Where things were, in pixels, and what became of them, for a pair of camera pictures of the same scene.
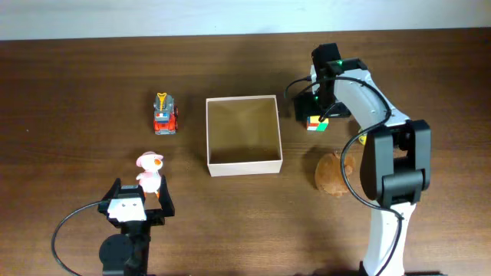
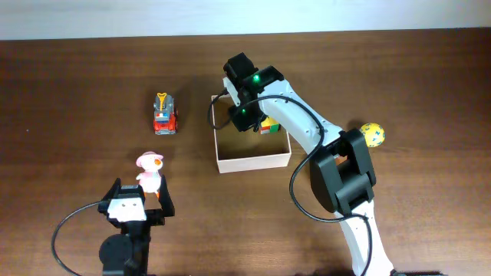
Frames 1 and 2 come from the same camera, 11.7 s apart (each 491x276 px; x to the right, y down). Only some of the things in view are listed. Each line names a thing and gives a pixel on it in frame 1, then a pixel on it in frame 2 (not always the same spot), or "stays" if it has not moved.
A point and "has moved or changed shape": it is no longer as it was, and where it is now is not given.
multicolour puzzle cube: [314, 124] has moved or changed shape
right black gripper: [340, 110] to [242, 123]
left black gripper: [157, 217] stays
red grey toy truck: [166, 115] stays
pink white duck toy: [149, 179] stays
